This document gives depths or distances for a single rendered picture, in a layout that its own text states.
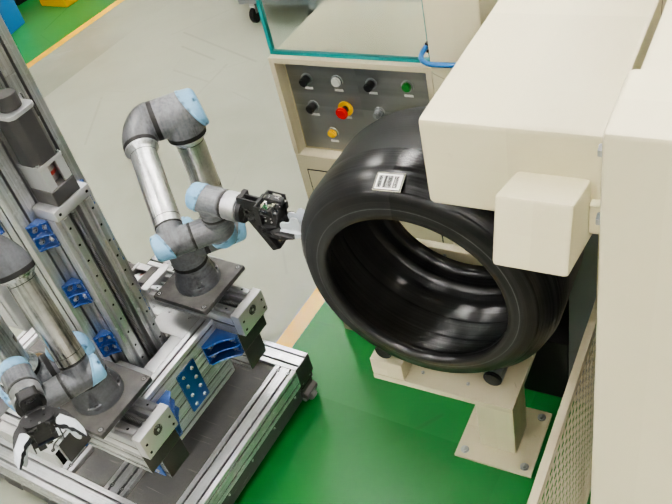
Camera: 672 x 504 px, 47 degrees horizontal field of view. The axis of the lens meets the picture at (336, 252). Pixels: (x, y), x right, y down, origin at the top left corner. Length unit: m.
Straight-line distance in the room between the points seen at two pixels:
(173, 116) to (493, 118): 1.32
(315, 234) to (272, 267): 1.99
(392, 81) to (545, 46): 1.23
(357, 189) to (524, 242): 0.60
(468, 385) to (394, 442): 0.95
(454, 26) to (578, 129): 0.76
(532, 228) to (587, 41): 0.33
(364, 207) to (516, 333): 0.41
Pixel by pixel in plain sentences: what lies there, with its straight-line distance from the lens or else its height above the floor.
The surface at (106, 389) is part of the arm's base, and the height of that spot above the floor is 0.77.
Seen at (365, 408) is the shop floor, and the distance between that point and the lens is 2.98.
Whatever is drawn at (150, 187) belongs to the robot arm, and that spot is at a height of 1.24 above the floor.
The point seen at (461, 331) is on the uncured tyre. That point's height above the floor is 0.91.
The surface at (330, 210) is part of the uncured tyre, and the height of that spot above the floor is 1.39.
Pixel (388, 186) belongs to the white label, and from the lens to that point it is 1.48.
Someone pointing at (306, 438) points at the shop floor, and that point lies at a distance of 2.95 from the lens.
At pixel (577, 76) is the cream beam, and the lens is 1.12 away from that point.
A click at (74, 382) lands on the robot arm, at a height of 0.97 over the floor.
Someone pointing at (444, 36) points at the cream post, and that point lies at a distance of 1.74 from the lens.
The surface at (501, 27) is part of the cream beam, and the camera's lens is 1.26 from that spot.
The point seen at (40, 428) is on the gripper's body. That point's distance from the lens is 1.91.
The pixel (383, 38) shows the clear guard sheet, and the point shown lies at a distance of 2.29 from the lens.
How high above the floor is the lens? 2.35
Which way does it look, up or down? 41 degrees down
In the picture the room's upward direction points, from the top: 15 degrees counter-clockwise
